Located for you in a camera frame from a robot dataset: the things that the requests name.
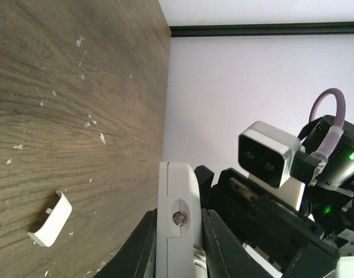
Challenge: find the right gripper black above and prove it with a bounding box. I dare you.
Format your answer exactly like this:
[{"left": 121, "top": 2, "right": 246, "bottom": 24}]
[{"left": 194, "top": 166, "right": 339, "bottom": 277}]

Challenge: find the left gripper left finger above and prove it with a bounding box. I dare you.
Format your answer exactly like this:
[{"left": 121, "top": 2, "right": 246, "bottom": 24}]
[{"left": 95, "top": 209, "right": 157, "bottom": 278}]

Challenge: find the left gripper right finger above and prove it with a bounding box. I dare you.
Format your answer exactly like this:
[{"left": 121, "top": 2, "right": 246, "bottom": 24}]
[{"left": 202, "top": 208, "right": 273, "bottom": 277}]

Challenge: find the white remote control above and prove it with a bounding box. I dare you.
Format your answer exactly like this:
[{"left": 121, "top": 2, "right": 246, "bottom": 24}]
[{"left": 156, "top": 162, "right": 208, "bottom": 278}]

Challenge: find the white battery cover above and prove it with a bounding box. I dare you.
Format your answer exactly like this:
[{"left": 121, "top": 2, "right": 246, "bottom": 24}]
[{"left": 27, "top": 191, "right": 72, "bottom": 247}]

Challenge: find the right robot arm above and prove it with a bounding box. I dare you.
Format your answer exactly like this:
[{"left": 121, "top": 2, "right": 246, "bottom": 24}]
[{"left": 194, "top": 115, "right": 354, "bottom": 277}]

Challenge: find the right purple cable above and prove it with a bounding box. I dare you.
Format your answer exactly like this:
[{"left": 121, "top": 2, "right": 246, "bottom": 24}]
[{"left": 309, "top": 87, "right": 346, "bottom": 163}]

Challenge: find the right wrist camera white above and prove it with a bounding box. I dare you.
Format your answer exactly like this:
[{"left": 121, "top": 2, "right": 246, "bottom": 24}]
[{"left": 238, "top": 121, "right": 305, "bottom": 211}]

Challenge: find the black aluminium frame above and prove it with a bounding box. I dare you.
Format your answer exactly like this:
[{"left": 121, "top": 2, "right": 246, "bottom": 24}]
[{"left": 170, "top": 21, "right": 354, "bottom": 38}]

